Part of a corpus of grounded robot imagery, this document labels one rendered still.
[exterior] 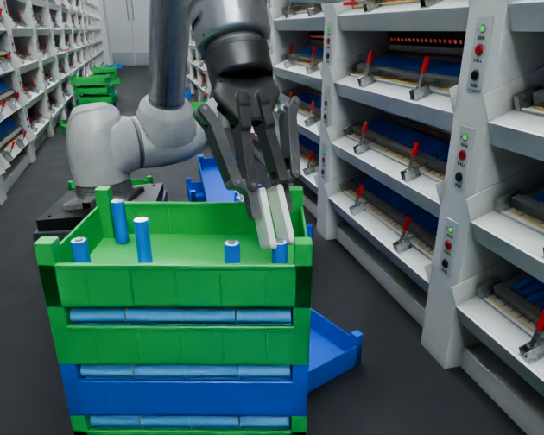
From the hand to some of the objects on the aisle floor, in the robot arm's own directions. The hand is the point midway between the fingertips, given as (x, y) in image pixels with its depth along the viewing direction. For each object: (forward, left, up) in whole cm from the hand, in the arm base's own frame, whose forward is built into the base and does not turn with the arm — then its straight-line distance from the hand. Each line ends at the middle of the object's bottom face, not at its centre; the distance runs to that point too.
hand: (272, 217), depth 54 cm
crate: (-26, +135, -34) cm, 142 cm away
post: (+21, +110, -45) cm, 121 cm away
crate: (-1, +43, -47) cm, 64 cm away
